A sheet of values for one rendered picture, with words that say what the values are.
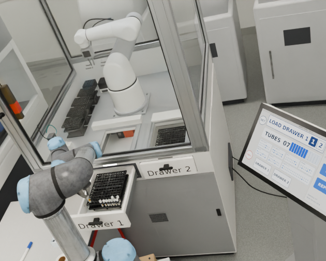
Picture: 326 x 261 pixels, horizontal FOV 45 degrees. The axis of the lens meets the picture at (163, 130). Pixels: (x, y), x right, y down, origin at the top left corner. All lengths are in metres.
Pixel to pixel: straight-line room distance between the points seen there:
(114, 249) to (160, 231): 1.01
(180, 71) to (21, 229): 1.28
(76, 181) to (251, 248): 1.68
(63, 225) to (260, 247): 1.62
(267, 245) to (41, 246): 1.42
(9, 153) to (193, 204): 1.26
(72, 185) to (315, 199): 0.93
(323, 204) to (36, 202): 1.05
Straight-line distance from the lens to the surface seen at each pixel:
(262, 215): 2.93
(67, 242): 1.49
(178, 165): 2.09
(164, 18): 1.66
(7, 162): 2.78
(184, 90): 1.82
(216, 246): 2.64
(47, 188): 1.34
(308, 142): 1.69
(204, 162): 2.09
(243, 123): 3.70
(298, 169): 1.71
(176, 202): 2.33
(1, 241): 2.44
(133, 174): 2.16
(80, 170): 1.35
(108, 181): 2.15
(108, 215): 1.96
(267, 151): 1.80
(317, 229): 2.02
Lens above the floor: 2.27
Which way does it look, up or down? 36 degrees down
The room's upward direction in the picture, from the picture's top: 19 degrees counter-clockwise
